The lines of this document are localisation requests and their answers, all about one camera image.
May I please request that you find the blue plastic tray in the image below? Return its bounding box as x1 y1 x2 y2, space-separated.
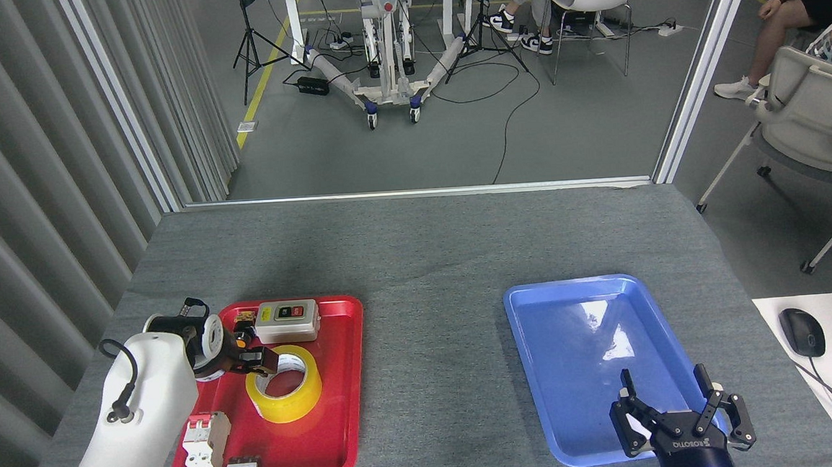
501 267 730 467

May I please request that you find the black tripod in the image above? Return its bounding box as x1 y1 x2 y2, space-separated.
229 0 308 107
440 0 531 84

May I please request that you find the silver aluminium post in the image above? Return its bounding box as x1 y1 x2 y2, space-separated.
640 0 774 185
58 0 184 219

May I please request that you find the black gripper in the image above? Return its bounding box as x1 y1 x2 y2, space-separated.
218 332 283 381
607 360 758 467

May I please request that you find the yellow tape roll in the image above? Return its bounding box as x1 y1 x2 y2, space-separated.
242 342 325 426

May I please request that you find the black floor cable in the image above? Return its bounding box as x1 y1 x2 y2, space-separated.
426 38 547 188

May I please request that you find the white push button switch box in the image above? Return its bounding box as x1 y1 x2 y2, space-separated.
253 298 322 346

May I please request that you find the red plastic tray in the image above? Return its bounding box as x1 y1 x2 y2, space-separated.
161 293 373 467

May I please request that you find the orange and black push button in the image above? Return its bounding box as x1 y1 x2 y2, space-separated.
231 320 259 350

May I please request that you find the white and red circuit breaker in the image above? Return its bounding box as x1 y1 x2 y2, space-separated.
180 409 234 467

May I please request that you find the black power adapter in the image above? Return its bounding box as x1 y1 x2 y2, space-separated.
296 74 331 99

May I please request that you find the grey office chair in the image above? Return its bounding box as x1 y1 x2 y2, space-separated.
685 9 832 282

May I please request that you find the black computer mouse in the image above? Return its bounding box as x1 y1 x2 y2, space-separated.
778 306 827 360

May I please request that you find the white stand on wheels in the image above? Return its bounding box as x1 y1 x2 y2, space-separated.
301 0 475 134

